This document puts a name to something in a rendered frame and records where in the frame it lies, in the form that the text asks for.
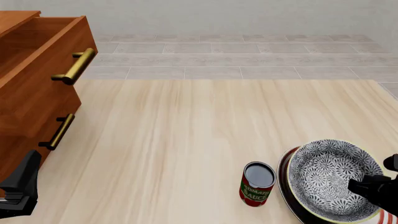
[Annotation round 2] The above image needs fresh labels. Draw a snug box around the closed wooden drawer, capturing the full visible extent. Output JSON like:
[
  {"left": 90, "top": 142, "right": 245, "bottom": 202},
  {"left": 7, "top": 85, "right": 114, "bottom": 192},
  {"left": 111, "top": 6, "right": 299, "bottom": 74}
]
[{"left": 0, "top": 85, "right": 83, "bottom": 187}]

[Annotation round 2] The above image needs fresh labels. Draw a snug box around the wooden cabinet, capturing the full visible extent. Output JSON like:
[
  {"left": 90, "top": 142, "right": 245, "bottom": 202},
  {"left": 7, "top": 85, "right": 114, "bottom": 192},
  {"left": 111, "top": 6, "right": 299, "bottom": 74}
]
[{"left": 0, "top": 10, "right": 99, "bottom": 199}]

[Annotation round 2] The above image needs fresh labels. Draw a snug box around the black and white patterned bowl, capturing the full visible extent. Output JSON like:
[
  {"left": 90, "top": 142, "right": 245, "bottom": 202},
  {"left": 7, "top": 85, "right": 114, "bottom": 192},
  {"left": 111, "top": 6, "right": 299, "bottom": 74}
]
[{"left": 286, "top": 138, "right": 385, "bottom": 223}]

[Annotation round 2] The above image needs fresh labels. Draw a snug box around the tomato sauce tin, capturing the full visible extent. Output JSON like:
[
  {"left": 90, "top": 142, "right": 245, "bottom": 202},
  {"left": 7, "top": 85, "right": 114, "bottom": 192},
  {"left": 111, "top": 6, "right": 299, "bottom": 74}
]
[{"left": 238, "top": 161, "right": 278, "bottom": 208}]

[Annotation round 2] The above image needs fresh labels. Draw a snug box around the thin brass drawer handle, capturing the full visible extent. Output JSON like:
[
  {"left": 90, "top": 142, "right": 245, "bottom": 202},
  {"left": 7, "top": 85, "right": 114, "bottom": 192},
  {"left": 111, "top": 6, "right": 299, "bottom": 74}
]
[{"left": 37, "top": 113, "right": 76, "bottom": 151}]

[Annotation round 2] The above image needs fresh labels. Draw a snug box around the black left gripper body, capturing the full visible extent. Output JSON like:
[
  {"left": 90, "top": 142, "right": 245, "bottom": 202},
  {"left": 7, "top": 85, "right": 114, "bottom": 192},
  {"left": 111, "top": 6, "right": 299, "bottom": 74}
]
[{"left": 0, "top": 186, "right": 39, "bottom": 217}]

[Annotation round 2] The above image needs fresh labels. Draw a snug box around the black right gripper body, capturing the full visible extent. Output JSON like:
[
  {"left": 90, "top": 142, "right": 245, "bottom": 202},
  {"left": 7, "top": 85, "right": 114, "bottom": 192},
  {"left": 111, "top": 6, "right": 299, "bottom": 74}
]
[{"left": 371, "top": 175, "right": 398, "bottom": 218}]

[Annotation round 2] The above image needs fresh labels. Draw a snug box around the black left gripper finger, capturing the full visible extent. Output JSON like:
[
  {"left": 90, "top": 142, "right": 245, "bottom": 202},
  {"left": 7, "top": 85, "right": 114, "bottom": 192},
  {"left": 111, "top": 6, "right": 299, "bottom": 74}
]
[{"left": 0, "top": 149, "right": 42, "bottom": 195}]

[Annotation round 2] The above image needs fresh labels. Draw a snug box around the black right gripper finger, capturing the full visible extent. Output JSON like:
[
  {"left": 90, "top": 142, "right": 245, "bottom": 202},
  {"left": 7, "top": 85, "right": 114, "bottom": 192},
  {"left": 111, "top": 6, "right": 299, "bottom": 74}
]
[{"left": 347, "top": 174, "right": 393, "bottom": 204}]

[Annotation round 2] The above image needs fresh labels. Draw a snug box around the thick brass drawer handle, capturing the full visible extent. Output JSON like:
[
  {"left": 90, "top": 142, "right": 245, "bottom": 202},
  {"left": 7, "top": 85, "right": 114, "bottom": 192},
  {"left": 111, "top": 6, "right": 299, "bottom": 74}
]
[{"left": 50, "top": 47, "right": 96, "bottom": 86}]

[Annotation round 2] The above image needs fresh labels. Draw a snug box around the open wooden drawer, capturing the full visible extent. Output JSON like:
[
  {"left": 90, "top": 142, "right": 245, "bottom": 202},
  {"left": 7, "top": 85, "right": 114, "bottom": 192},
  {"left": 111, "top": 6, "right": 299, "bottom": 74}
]
[{"left": 0, "top": 15, "right": 99, "bottom": 118}]

